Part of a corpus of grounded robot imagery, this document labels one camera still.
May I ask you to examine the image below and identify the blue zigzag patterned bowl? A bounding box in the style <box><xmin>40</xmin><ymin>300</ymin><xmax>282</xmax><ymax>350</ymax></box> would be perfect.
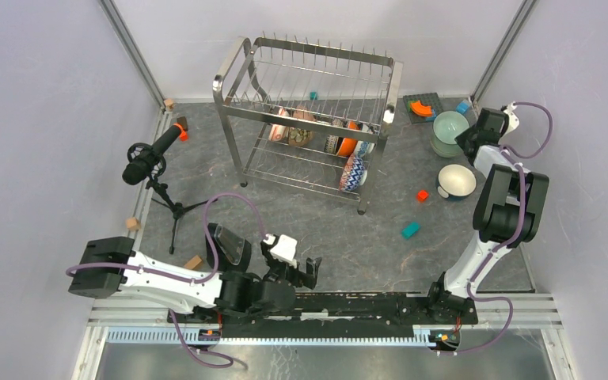
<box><xmin>339</xmin><ymin>154</ymin><xmax>367</xmax><ymax>192</ymax></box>

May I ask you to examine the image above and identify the steel two-tier dish rack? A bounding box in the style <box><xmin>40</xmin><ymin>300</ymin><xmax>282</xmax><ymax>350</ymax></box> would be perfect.
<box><xmin>212</xmin><ymin>35</ymin><xmax>404</xmax><ymax>214</ymax></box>

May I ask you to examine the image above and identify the pale green ceramic bowl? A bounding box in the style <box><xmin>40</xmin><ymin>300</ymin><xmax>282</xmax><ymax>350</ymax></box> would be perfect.
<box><xmin>430</xmin><ymin>136</ymin><xmax>462</xmax><ymax>158</ymax></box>

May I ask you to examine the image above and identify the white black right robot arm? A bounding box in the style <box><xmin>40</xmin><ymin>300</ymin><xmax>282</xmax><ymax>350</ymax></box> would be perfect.
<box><xmin>425</xmin><ymin>101</ymin><xmax>549</xmax><ymax>323</ymax></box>

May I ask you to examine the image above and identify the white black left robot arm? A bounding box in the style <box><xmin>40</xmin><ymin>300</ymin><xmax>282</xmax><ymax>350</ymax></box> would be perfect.
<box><xmin>66</xmin><ymin>234</ymin><xmax>322</xmax><ymax>323</ymax></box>

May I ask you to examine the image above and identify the wooden block under arm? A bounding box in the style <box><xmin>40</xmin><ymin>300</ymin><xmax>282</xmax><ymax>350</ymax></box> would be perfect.
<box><xmin>184</xmin><ymin>255</ymin><xmax>204</xmax><ymax>271</ymax></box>

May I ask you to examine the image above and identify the light blue block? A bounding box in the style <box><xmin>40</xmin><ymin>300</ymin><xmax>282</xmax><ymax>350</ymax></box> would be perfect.
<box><xmin>455</xmin><ymin>100</ymin><xmax>472</xmax><ymax>115</ymax></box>

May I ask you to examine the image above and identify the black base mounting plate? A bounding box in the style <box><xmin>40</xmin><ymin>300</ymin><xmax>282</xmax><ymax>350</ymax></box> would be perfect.
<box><xmin>176</xmin><ymin>292</ymin><xmax>479</xmax><ymax>340</ymax></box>

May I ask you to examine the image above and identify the grey building baseplate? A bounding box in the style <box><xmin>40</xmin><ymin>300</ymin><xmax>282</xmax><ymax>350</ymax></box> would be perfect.
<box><xmin>403</xmin><ymin>93</ymin><xmax>444</xmax><ymax>124</ymax></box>

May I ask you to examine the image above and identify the orange curved block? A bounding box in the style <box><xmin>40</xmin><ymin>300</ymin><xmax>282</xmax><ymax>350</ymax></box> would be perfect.
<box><xmin>409</xmin><ymin>101</ymin><xmax>435</xmax><ymax>118</ymax></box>

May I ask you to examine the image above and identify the black clear-top container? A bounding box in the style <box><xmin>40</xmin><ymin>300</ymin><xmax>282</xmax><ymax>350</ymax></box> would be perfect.
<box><xmin>206</xmin><ymin>222</ymin><xmax>252</xmax><ymax>272</ymax></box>

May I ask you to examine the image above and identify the orange red small cube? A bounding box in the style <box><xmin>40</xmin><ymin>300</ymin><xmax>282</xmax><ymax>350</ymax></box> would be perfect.
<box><xmin>416</xmin><ymin>190</ymin><xmax>430</xmax><ymax>203</ymax></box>

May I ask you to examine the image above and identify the teal block on floor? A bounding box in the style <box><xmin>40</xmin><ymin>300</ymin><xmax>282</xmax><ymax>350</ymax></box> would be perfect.
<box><xmin>401</xmin><ymin>222</ymin><xmax>420</xmax><ymax>239</ymax></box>

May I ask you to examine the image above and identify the blue white porcelain bowl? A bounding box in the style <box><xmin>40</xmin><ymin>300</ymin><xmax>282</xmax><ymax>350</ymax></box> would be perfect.
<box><xmin>353</xmin><ymin>124</ymin><xmax>375</xmax><ymax>158</ymax></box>

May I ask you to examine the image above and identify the black white patterned bowl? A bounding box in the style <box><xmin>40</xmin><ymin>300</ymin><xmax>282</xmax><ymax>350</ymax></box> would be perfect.
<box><xmin>325</xmin><ymin>119</ymin><xmax>344</xmax><ymax>154</ymax></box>

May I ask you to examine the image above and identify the orange bowl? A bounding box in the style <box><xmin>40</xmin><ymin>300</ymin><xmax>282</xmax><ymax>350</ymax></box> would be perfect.
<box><xmin>336</xmin><ymin>120</ymin><xmax>360</xmax><ymax>158</ymax></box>

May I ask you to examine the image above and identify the brown patterned bowl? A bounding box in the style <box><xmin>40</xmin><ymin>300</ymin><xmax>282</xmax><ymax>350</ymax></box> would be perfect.
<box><xmin>288</xmin><ymin>105</ymin><xmax>316</xmax><ymax>146</ymax></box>

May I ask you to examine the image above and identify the red white patterned bowl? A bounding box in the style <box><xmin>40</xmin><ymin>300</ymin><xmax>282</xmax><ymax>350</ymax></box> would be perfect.
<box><xmin>268</xmin><ymin>108</ymin><xmax>290</xmax><ymax>142</ymax></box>

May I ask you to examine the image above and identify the black microphone on tripod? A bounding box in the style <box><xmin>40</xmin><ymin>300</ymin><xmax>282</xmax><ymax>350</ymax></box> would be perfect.
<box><xmin>122</xmin><ymin>124</ymin><xmax>207</xmax><ymax>255</ymax></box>

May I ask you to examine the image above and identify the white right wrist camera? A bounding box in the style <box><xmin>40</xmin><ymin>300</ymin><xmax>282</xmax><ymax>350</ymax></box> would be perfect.
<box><xmin>500</xmin><ymin>102</ymin><xmax>519</xmax><ymax>135</ymax></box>

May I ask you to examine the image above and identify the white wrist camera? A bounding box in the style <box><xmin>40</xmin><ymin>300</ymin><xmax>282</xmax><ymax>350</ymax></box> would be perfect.
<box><xmin>260</xmin><ymin>234</ymin><xmax>298</xmax><ymax>268</ymax></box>
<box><xmin>500</xmin><ymin>102</ymin><xmax>519</xmax><ymax>135</ymax></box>

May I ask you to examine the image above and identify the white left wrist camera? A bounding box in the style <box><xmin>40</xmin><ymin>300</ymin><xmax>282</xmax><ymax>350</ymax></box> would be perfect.
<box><xmin>260</xmin><ymin>234</ymin><xmax>298</xmax><ymax>268</ymax></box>

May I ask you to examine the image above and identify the wooden cube left rail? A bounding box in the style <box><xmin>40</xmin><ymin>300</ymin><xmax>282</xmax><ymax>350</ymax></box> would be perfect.
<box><xmin>125</xmin><ymin>217</ymin><xmax>142</xmax><ymax>232</ymax></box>

